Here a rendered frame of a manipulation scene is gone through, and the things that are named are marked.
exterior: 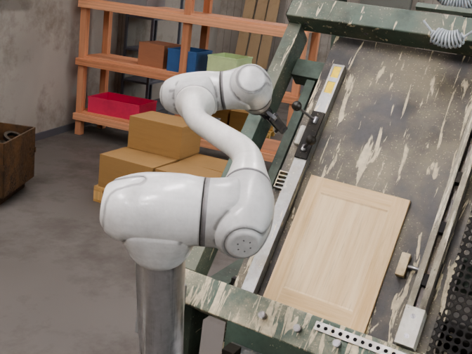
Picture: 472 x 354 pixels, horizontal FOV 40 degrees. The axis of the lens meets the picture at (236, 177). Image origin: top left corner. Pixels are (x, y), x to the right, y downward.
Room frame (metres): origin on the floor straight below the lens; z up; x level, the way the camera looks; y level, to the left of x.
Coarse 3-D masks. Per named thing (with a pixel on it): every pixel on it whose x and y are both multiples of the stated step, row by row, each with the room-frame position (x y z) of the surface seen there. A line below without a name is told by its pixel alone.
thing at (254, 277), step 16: (336, 64) 2.56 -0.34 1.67; (336, 80) 2.51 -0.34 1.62; (320, 96) 2.49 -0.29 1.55; (320, 128) 2.41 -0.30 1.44; (304, 160) 2.33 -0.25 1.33; (288, 176) 2.30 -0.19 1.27; (288, 192) 2.26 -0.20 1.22; (288, 208) 2.23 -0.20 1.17; (272, 240) 2.16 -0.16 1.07; (256, 256) 2.13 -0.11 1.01; (272, 256) 2.16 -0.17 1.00; (256, 272) 2.10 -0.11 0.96; (256, 288) 2.07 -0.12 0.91
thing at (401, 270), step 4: (404, 252) 2.01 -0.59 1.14; (400, 256) 2.00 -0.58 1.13; (404, 256) 2.00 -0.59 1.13; (408, 256) 1.99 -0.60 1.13; (400, 260) 1.99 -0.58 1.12; (404, 260) 1.99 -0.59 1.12; (408, 260) 1.98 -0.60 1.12; (400, 264) 1.98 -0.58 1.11; (404, 264) 1.98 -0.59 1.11; (396, 268) 1.98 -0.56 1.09; (400, 268) 1.97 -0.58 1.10; (404, 268) 1.97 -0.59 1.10; (396, 272) 1.97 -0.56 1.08; (400, 272) 1.97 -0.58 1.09; (404, 272) 1.96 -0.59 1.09; (400, 276) 1.97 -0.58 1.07; (404, 276) 1.96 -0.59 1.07
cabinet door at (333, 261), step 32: (320, 192) 2.25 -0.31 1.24; (352, 192) 2.21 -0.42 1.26; (320, 224) 2.17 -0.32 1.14; (352, 224) 2.14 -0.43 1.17; (384, 224) 2.10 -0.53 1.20; (288, 256) 2.12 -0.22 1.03; (320, 256) 2.09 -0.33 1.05; (352, 256) 2.06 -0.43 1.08; (384, 256) 2.03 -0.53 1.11; (288, 288) 2.05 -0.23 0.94; (320, 288) 2.02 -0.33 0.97; (352, 288) 1.99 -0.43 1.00; (352, 320) 1.92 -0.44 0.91
